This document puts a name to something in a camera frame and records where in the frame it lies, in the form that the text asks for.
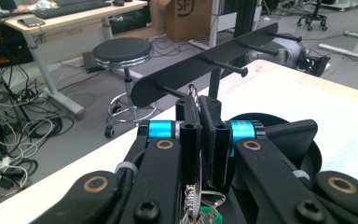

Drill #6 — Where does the black office chair base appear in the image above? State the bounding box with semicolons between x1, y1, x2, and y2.
296;0;329;33

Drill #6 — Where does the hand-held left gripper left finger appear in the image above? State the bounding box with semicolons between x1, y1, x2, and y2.
137;95;203;188

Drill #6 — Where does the white table base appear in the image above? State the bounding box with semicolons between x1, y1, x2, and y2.
318;8;358;62

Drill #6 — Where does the black round stool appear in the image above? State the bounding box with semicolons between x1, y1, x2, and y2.
91;36;163;138

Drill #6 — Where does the smartphone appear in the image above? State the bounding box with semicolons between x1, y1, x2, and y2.
17;16;47;29

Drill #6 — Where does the black key holder stand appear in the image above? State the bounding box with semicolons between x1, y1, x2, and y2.
130;21;324;190

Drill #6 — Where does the black equipment case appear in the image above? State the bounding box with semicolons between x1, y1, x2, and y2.
0;13;34;70

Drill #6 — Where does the tangle of floor cables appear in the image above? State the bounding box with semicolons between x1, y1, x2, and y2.
0;71;76;216

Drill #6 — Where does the wooden desk with white legs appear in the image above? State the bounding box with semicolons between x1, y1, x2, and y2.
0;0;149;120

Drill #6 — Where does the white table mat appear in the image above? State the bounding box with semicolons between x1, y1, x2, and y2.
0;64;358;224

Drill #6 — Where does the metal key ring with keys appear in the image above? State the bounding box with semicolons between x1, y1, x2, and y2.
180;83;226;224

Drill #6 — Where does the brown cardboard box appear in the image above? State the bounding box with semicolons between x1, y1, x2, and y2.
158;0;214;44

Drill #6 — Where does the black keyboard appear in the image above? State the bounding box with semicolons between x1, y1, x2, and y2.
33;0;112;21

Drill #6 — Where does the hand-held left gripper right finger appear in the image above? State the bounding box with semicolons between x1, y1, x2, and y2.
198;95;267;189

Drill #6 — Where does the black metal frame post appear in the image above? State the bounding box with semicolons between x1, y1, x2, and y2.
233;0;259;39

